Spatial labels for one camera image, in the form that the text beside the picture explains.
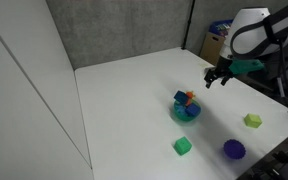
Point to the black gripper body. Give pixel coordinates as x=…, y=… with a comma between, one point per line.
x=223, y=68

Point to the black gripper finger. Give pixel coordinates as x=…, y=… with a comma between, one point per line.
x=225, y=79
x=209, y=79

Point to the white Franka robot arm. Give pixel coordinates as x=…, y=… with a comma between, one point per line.
x=260, y=33

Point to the orange toy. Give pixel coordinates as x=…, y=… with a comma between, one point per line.
x=189, y=96

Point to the green bowl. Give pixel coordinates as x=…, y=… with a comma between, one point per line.
x=184, y=115

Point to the brown cardboard box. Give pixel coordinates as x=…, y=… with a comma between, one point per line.
x=211, y=48

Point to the tilted blue cube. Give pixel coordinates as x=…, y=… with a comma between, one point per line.
x=181, y=97

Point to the flat-lying blue cube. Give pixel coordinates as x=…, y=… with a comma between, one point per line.
x=193, y=109

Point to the blue box with items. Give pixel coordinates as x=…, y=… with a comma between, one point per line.
x=221, y=27

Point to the lime green cube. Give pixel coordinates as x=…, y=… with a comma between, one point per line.
x=252, y=120

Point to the black tripod pole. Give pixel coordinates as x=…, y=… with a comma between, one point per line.
x=188, y=23

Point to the purple round block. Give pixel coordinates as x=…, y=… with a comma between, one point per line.
x=234, y=149

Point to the dark green cube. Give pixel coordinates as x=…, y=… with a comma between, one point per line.
x=182, y=146

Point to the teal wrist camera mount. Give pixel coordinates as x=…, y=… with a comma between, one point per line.
x=245, y=66

